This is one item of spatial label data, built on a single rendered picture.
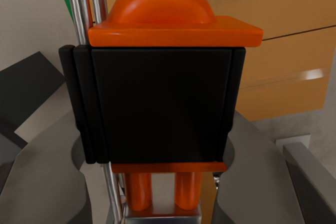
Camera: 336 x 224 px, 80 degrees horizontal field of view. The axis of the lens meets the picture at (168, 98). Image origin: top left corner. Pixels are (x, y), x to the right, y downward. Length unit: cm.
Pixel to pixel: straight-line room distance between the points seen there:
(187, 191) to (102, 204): 235
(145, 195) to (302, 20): 91
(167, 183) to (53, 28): 142
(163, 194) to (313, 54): 96
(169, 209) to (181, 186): 3
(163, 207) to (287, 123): 185
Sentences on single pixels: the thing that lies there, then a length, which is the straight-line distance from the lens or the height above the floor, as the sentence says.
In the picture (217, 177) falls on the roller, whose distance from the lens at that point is 133.
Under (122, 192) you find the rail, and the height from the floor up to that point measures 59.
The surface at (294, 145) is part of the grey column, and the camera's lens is 213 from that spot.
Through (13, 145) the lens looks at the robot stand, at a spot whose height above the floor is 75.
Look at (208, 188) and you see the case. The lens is 97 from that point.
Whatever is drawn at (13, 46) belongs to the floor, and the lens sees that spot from 171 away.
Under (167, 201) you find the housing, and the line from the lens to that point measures 19.
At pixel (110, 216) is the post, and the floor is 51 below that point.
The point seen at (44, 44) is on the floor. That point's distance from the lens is 160.
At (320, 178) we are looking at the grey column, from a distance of 192.
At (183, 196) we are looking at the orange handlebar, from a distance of 17.
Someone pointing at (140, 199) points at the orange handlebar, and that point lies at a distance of 17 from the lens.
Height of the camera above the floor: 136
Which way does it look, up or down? 62 degrees down
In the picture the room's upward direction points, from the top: 176 degrees clockwise
